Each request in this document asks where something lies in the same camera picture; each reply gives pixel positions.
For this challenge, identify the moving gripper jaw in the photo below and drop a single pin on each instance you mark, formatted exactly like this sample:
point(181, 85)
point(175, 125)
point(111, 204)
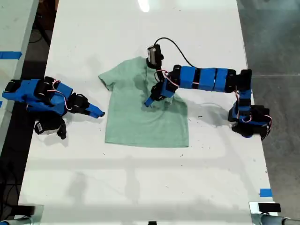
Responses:
point(152, 102)
point(93, 114)

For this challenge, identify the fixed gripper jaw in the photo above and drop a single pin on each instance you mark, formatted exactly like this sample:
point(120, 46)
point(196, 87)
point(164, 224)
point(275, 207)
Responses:
point(96, 109)
point(148, 101)

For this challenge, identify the pale green T-shirt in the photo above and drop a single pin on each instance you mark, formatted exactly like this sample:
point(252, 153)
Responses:
point(131, 126)

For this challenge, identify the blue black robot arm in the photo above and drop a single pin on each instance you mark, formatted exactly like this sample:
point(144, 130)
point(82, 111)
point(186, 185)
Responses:
point(25, 92)
point(211, 79)

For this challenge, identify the long blue tape strip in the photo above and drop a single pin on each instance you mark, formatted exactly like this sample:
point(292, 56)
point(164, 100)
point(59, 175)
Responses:
point(10, 55)

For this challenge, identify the white side table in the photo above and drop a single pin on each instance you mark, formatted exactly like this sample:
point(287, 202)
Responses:
point(11, 30)

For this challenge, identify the short blue tape strip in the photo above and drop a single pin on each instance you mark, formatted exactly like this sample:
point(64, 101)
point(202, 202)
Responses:
point(265, 192)

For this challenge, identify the small black box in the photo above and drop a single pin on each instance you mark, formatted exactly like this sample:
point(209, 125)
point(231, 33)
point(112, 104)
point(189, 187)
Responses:
point(269, 207)

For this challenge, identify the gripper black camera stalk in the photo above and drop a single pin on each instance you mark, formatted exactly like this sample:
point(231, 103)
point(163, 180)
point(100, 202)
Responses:
point(157, 70)
point(62, 129)

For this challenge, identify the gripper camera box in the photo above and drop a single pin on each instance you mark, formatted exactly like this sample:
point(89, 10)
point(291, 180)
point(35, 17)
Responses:
point(47, 126)
point(154, 54)

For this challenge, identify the metal clamp bracket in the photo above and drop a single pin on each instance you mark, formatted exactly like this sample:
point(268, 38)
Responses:
point(38, 215)
point(254, 214)

